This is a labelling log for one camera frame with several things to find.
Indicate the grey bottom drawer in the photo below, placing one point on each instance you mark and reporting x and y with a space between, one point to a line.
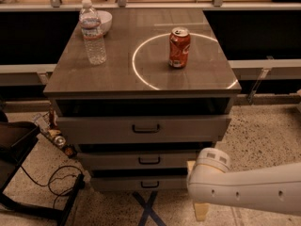
139 183

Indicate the grey drawer cabinet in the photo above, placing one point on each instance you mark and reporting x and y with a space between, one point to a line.
136 80

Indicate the black chair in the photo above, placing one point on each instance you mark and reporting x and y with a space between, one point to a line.
17 139

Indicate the grey rail barrier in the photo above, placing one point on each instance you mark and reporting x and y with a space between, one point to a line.
256 35

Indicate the basket of snack items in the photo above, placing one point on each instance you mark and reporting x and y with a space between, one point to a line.
46 122

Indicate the red soda can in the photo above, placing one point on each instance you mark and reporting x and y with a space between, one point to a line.
179 44

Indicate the grey drawer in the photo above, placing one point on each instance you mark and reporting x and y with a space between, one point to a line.
121 130
139 183
137 160

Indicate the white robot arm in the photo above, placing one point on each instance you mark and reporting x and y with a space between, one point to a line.
210 181

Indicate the grey top drawer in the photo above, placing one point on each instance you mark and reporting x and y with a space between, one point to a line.
121 130

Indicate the blue tape cross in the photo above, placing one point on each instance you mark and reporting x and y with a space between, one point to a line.
148 211

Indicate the white bowl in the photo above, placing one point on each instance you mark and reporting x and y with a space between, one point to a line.
106 19

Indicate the clear plastic water bottle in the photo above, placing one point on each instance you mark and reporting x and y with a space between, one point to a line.
91 26

